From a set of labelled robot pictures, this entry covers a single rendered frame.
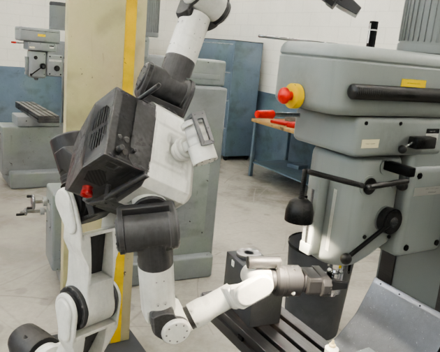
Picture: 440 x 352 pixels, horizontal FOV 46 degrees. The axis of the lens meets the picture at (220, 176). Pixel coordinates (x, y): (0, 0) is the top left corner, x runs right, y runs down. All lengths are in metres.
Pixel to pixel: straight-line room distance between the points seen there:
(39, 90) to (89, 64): 7.43
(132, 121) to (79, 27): 1.55
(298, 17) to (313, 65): 7.20
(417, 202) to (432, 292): 0.41
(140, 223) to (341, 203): 0.51
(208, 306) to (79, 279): 0.47
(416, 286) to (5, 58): 9.01
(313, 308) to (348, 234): 2.22
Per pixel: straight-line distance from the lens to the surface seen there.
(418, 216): 1.52
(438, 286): 1.79
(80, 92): 2.83
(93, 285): 1.68
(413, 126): 1.41
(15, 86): 10.16
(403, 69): 1.33
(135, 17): 2.90
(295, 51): 1.30
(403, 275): 1.87
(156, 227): 1.24
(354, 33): 7.49
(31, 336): 2.13
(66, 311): 1.72
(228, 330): 1.87
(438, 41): 1.52
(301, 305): 3.60
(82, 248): 1.61
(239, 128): 8.83
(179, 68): 1.48
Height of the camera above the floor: 1.86
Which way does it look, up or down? 14 degrees down
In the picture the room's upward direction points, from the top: 5 degrees clockwise
